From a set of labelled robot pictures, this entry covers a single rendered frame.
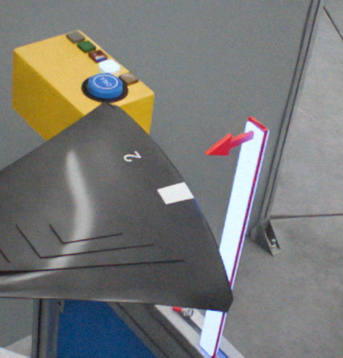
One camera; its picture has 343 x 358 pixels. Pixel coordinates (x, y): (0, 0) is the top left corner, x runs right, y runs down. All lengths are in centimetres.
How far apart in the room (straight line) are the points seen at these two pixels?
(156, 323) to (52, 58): 34
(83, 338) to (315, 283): 117
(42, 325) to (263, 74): 91
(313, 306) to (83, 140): 162
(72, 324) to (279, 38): 94
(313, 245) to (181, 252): 178
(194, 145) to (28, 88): 98
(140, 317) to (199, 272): 40
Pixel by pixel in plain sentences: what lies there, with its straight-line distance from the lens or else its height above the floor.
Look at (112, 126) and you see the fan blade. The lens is 89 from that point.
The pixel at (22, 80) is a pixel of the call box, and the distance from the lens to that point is 119.
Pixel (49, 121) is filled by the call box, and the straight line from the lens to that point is 117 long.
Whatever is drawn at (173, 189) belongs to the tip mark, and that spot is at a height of 116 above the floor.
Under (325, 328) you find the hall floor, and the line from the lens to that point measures 239.
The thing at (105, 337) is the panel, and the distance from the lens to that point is 136.
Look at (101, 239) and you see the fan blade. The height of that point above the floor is 117.
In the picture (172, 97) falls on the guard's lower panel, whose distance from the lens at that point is 198.
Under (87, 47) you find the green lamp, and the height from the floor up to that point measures 108.
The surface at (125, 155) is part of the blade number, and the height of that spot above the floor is 118.
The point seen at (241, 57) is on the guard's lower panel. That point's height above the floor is 63.
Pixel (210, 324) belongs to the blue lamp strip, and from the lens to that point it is 109.
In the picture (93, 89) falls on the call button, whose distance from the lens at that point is 112.
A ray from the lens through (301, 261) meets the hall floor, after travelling 254.
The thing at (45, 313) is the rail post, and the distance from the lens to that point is 146.
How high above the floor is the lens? 172
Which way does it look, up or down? 40 degrees down
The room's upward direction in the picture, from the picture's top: 9 degrees clockwise
